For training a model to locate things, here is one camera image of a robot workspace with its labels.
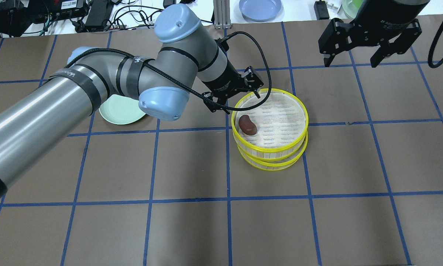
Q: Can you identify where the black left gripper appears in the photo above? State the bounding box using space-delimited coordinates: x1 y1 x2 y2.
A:
202 66 264 115

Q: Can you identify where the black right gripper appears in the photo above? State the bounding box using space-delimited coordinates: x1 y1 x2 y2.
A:
318 7 422 68

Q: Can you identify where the dark red bun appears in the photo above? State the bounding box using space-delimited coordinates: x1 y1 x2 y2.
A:
238 115 258 136

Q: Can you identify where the yellow steamer basket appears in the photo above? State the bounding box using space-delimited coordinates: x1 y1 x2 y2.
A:
237 134 309 171

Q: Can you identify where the yellow steamer basket side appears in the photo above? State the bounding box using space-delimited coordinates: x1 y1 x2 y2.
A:
231 89 309 161

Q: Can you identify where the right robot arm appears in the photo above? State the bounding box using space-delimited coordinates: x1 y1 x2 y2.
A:
318 0 429 68

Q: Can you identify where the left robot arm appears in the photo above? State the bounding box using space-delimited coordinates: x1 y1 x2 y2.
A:
0 4 264 199

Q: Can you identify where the clear green bowl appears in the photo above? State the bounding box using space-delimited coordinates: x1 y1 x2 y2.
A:
342 0 364 19

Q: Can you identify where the black power adapter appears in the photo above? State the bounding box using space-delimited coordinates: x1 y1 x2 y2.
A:
314 0 330 20

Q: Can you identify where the blue plate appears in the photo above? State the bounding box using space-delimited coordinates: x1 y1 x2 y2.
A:
238 0 282 22

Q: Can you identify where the light green plate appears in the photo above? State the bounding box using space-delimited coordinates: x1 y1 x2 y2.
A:
99 94 146 126

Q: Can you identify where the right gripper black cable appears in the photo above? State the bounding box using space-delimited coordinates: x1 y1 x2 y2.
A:
427 15 443 69

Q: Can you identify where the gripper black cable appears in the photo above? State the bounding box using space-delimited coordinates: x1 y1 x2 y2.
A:
427 15 443 69
65 31 272 112

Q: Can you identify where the aluminium frame post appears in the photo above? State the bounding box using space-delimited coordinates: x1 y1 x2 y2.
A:
213 0 232 29

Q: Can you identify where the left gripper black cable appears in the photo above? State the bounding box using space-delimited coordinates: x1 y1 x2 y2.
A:
65 31 272 112

